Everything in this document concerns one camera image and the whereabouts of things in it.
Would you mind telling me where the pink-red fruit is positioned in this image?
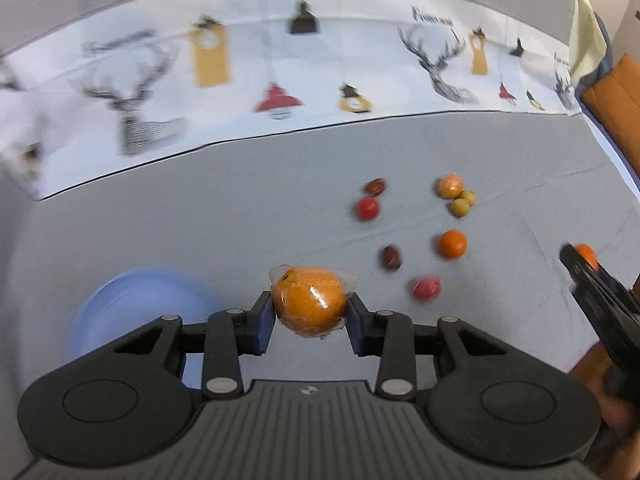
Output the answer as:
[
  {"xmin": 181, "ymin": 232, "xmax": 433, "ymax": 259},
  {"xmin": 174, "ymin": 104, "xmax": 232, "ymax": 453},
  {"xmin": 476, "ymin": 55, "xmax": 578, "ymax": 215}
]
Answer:
[{"xmin": 411, "ymin": 275, "xmax": 442, "ymax": 301}]

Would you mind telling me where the dark red jujube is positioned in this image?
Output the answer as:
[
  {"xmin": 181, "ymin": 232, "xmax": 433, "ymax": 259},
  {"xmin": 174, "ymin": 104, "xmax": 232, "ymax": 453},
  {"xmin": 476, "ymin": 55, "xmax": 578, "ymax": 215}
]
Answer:
[
  {"xmin": 380, "ymin": 245, "xmax": 402, "ymax": 272},
  {"xmin": 363, "ymin": 178, "xmax": 387, "ymax": 197}
]

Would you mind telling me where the plastic orange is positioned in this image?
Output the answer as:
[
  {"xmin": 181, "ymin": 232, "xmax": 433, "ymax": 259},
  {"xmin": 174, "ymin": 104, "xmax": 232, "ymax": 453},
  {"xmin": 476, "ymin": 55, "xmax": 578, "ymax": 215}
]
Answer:
[{"xmin": 269, "ymin": 264, "xmax": 356, "ymax": 339}]

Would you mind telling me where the bare orange tangerine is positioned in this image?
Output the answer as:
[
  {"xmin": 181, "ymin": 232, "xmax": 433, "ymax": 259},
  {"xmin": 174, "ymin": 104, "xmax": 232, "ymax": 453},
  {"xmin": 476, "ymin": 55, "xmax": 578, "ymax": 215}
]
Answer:
[{"xmin": 437, "ymin": 230, "xmax": 468, "ymax": 260}]

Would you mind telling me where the red fruit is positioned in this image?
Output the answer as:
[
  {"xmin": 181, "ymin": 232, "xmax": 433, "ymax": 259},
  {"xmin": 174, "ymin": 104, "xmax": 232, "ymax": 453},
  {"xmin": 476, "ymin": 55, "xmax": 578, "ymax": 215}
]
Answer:
[{"xmin": 355, "ymin": 196, "xmax": 381, "ymax": 221}]

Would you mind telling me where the yellow-green longan fruit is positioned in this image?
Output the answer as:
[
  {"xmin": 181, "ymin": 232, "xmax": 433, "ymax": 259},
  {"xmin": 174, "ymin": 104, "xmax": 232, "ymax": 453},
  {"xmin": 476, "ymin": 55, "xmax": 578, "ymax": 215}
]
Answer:
[
  {"xmin": 459, "ymin": 190, "xmax": 476, "ymax": 206},
  {"xmin": 449, "ymin": 198, "xmax": 471, "ymax": 218}
]

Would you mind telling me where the small orange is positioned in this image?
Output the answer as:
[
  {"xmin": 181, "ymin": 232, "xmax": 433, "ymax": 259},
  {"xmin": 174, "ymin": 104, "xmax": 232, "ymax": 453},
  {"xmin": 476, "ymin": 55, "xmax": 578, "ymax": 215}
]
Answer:
[{"xmin": 436, "ymin": 174, "xmax": 464, "ymax": 200}]

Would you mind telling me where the blue round plate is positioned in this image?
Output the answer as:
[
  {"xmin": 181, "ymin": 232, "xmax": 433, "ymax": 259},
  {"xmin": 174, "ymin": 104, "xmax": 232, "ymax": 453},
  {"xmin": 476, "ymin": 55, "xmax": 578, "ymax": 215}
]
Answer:
[{"xmin": 66, "ymin": 268, "xmax": 227, "ymax": 360}]

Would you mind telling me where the orange cushion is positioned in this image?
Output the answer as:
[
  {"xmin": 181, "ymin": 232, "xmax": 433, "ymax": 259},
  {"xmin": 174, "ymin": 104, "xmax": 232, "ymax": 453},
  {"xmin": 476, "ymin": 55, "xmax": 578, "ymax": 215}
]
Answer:
[{"xmin": 582, "ymin": 53, "xmax": 640, "ymax": 174}]

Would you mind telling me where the grey printed sofa cover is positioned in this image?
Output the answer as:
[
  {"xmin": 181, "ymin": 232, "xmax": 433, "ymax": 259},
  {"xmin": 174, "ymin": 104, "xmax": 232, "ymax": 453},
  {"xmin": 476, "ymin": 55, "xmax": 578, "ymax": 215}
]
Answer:
[{"xmin": 0, "ymin": 0, "xmax": 640, "ymax": 480}]

